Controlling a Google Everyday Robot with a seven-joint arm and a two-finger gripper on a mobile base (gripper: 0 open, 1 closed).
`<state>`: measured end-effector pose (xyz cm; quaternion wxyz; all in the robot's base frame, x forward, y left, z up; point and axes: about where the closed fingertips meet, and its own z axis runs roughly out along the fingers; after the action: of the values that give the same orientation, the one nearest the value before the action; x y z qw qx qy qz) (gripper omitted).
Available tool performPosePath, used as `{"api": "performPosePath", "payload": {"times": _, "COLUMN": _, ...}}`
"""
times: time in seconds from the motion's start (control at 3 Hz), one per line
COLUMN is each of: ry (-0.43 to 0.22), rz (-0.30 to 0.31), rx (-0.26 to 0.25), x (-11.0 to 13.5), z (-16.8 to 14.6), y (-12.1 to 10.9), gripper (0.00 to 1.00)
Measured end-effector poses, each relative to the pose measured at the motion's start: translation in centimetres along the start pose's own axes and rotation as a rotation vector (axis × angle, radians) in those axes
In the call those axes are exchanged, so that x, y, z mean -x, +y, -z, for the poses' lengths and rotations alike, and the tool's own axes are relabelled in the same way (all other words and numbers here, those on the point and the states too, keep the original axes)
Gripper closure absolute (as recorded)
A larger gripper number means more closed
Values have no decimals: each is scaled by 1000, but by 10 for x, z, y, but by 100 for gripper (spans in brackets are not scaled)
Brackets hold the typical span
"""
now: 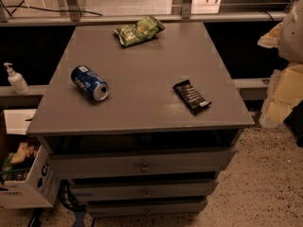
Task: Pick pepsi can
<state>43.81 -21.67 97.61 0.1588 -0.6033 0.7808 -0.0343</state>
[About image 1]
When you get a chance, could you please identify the white cardboard box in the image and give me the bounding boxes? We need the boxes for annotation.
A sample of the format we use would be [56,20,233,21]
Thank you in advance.
[0,109,60,209]

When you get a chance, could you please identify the blue pepsi can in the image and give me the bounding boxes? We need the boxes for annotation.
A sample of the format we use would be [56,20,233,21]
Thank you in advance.
[71,65,110,101]

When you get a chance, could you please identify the black snack bar wrapper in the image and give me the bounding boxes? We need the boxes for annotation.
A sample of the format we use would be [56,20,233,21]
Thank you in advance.
[172,79,211,114]

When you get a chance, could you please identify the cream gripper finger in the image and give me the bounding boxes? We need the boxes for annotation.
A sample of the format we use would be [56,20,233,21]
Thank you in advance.
[258,23,282,48]
[259,62,303,129]

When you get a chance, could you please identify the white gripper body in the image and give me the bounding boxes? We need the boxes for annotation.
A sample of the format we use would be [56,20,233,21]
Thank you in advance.
[278,0,303,63]

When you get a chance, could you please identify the green chip bag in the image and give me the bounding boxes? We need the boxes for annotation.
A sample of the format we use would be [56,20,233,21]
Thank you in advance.
[115,15,166,47]

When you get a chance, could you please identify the black cable on ledge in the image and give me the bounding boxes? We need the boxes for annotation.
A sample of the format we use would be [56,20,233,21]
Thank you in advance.
[0,0,103,17]

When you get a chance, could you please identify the white pump bottle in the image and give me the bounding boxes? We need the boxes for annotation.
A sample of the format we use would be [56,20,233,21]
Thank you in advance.
[4,62,30,95]

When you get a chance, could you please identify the grey drawer cabinet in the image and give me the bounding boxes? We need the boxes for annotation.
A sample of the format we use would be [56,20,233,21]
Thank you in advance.
[28,23,253,217]

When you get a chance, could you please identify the black floor cables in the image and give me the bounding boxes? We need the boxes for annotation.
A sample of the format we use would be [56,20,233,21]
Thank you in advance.
[58,180,87,213]

